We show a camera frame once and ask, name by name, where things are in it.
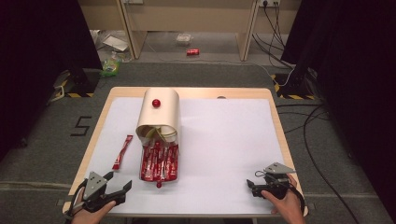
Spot black curtain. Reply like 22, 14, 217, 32
0, 0, 104, 162
280, 0, 396, 220

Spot white paper litter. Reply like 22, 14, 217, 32
90, 29, 131, 53

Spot person's right hand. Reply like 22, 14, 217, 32
260, 174, 305, 218

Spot cream rounded storage box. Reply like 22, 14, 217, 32
135, 87, 181, 147

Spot hand-held gripper black cable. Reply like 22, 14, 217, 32
64, 178, 90, 220
254, 170, 307, 217

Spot beige wooden desk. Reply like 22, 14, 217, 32
78, 0, 302, 62

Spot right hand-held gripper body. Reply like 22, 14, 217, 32
262, 161, 297, 201

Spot green plastic bag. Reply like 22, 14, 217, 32
99, 57, 122, 78

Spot single red stick sachet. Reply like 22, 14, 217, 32
112, 133, 134, 172

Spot red snack packets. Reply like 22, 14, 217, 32
139, 136, 180, 189

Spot person's left hand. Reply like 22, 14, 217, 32
70, 189, 117, 224

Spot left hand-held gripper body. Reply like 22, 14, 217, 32
72, 171, 118, 214

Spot right hand-held gripper black cable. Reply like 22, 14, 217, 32
254, 170, 307, 217

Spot black floor cables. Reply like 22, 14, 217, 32
275, 103, 362, 224

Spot white paper sheet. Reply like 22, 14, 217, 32
71, 96, 289, 216

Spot clear plastic container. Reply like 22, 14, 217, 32
175, 33, 194, 48

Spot row of red stick packets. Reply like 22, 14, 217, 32
141, 140, 179, 182

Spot short white cable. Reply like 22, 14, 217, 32
49, 85, 66, 103

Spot left hand-held gripper black cable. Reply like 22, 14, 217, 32
64, 178, 90, 220

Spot black striped stand base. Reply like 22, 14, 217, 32
270, 69, 318, 101
53, 69, 101, 99

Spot black cables from socket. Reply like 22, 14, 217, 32
251, 2, 295, 70

